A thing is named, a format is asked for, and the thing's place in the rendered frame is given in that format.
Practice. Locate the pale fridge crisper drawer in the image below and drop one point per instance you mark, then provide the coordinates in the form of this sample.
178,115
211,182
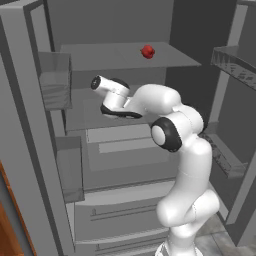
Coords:
123,150

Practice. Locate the clear door bin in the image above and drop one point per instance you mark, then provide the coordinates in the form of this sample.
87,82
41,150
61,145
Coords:
235,65
223,156
70,170
56,83

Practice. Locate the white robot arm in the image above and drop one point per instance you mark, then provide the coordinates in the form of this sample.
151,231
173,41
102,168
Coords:
188,173

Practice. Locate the brown wooden cupboard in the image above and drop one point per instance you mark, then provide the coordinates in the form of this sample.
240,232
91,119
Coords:
10,226

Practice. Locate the grey freezer drawer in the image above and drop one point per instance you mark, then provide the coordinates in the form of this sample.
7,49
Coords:
123,246
116,213

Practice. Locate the grey fridge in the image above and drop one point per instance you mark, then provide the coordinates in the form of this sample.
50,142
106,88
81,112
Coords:
110,20

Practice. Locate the small red fruit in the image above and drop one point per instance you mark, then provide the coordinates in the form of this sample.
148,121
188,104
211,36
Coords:
147,52

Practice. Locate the grey fridge door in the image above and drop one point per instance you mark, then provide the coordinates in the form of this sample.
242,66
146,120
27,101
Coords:
238,110
20,110

